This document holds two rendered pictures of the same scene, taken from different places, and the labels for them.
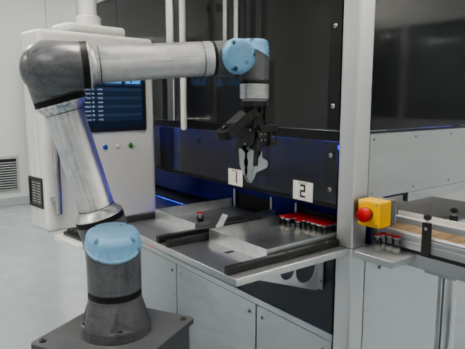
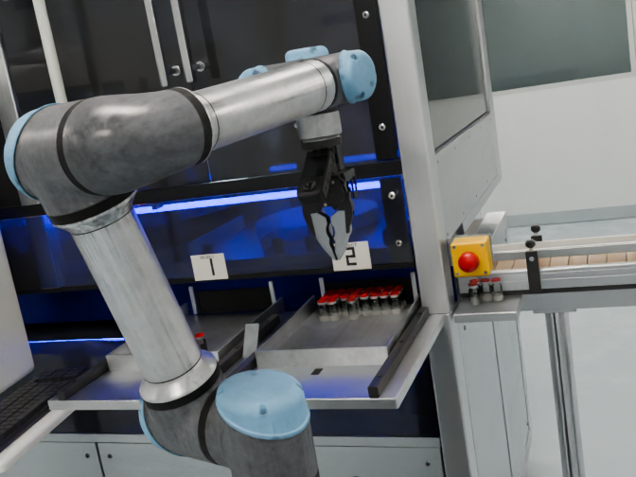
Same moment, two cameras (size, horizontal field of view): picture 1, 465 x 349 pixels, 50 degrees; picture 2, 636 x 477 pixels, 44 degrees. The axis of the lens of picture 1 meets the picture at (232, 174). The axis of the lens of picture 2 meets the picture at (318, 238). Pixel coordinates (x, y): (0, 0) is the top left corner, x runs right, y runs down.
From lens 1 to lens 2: 70 cm
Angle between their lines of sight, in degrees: 31
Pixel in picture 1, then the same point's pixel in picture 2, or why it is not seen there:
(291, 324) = (365, 450)
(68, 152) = (137, 284)
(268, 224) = (300, 319)
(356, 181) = (438, 222)
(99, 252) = (273, 423)
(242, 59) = (367, 80)
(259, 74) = not seen: hidden behind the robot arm
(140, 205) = (13, 365)
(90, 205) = (183, 362)
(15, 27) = not seen: outside the picture
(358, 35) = (408, 25)
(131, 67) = (252, 118)
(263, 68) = not seen: hidden behind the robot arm
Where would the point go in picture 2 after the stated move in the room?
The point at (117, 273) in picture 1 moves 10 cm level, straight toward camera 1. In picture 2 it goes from (303, 445) to (361, 462)
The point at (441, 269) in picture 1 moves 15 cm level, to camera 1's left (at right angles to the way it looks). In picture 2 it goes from (558, 302) to (508, 323)
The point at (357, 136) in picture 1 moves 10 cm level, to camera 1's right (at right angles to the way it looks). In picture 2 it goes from (430, 161) to (467, 151)
